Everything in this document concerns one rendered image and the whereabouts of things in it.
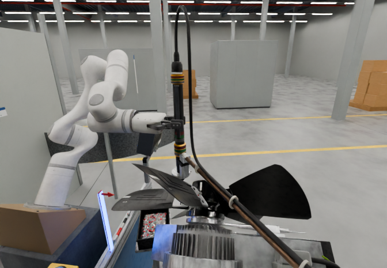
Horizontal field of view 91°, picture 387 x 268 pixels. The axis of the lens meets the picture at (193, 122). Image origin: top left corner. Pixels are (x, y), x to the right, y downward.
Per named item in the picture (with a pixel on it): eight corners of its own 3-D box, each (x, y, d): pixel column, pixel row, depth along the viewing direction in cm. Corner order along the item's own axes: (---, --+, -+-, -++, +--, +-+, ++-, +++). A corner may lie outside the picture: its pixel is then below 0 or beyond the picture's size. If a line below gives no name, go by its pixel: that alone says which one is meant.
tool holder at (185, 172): (196, 178, 70) (196, 154, 67) (178, 184, 67) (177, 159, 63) (185, 166, 77) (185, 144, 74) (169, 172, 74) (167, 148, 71)
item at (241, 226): (220, 227, 73) (304, 236, 77) (222, 227, 71) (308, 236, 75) (220, 221, 74) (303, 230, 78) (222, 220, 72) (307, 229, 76)
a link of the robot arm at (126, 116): (134, 127, 74) (141, 128, 73) (123, 136, 65) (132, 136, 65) (131, 106, 71) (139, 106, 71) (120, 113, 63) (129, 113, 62)
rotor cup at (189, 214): (223, 220, 78) (223, 187, 85) (225, 216, 65) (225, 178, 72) (188, 217, 79) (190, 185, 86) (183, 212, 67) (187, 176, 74)
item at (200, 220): (223, 226, 76) (223, 221, 77) (224, 223, 65) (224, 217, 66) (188, 223, 78) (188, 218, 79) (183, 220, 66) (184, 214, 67)
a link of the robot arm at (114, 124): (125, 102, 66) (134, 119, 74) (90, 102, 68) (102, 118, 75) (118, 123, 62) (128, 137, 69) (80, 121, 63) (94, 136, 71)
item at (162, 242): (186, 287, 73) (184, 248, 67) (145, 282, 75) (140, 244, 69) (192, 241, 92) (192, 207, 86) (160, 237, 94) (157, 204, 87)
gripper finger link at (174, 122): (164, 128, 65) (183, 128, 65) (161, 131, 62) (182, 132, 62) (163, 119, 64) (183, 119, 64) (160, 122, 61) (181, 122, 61)
